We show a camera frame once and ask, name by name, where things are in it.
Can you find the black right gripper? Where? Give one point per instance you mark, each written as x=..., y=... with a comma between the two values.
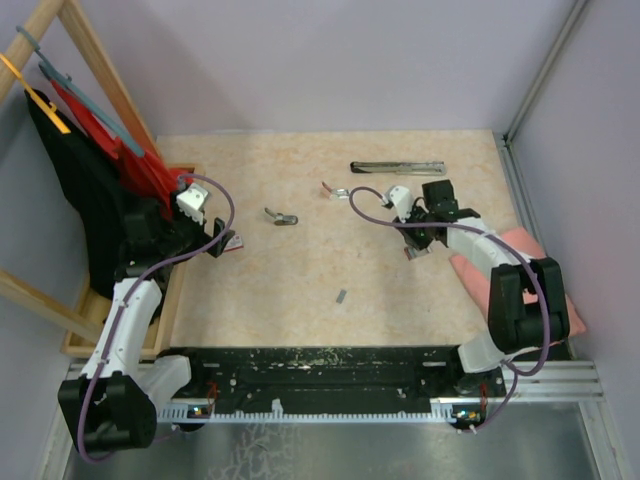
x=417, y=243

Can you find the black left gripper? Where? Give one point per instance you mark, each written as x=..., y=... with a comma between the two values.
x=203, y=238

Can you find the red white staple box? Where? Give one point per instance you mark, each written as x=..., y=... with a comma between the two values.
x=412, y=253
x=235, y=243

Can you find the large black chrome stapler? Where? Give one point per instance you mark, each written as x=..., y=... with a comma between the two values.
x=435, y=168

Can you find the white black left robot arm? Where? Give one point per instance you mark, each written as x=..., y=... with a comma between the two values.
x=112, y=406

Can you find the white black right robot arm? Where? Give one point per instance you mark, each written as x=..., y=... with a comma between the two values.
x=527, y=306

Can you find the pink folded cloth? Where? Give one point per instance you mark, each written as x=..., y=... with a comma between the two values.
x=477, y=285

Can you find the red hanging garment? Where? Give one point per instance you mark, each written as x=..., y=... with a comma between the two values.
x=146, y=176

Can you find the black hanging garment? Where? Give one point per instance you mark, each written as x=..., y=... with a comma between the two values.
x=90, y=183

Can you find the yellow clothes hanger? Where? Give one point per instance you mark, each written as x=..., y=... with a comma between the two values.
x=47, y=107

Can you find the teal clothes hanger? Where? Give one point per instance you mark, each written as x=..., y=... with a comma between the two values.
x=65, y=81

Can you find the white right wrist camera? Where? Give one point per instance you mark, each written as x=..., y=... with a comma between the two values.
x=401, y=200

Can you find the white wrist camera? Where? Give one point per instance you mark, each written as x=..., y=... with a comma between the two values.
x=401, y=200
x=191, y=202

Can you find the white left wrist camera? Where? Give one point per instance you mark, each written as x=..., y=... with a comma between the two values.
x=191, y=202

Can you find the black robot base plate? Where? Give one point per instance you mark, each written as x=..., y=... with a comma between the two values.
x=333, y=380

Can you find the wooden clothes rack frame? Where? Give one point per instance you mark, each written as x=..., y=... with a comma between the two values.
x=44, y=260

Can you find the aluminium rail frame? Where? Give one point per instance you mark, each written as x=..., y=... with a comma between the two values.
x=385, y=419

